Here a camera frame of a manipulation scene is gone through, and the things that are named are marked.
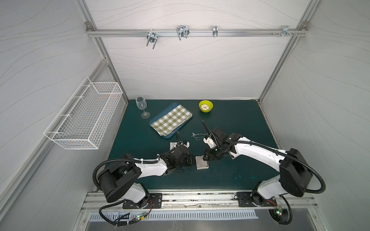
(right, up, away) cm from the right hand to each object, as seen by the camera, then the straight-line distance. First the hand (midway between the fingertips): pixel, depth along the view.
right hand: (205, 157), depth 82 cm
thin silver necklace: (-6, +11, +18) cm, 22 cm away
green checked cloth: (-26, +17, +23) cm, 39 cm away
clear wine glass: (-44, +32, +21) cm, 58 cm away
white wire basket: (-61, +21, -14) cm, 65 cm away
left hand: (-5, -2, +3) cm, 6 cm away
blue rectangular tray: (-28, +27, +29) cm, 49 cm away
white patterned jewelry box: (-2, -4, +2) cm, 5 cm away
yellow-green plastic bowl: (+6, +35, +33) cm, 49 cm away
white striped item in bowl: (+3, +31, +30) cm, 43 cm away
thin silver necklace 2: (-1, +9, +16) cm, 18 cm away
